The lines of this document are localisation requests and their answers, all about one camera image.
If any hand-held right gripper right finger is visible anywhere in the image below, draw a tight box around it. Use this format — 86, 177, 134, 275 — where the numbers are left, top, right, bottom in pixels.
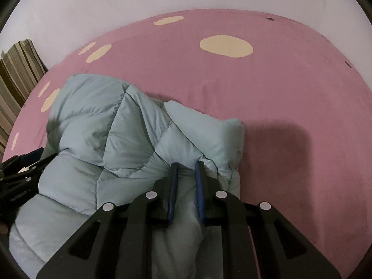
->
195, 161, 340, 279

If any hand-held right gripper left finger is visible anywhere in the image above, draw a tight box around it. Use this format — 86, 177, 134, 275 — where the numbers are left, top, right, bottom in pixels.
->
36, 163, 178, 279

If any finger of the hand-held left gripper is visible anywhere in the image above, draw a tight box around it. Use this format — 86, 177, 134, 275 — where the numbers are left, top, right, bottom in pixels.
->
1, 148, 45, 170
12, 153, 58, 179

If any light blue puffer jacket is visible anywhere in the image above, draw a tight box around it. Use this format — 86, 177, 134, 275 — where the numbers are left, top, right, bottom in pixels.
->
9, 74, 246, 279

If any striped curtain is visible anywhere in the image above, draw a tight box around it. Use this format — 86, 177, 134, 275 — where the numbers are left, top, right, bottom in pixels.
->
0, 39, 48, 152

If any pink dotted bed sheet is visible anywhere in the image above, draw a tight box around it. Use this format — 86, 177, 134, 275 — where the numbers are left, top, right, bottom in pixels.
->
1, 9, 372, 279

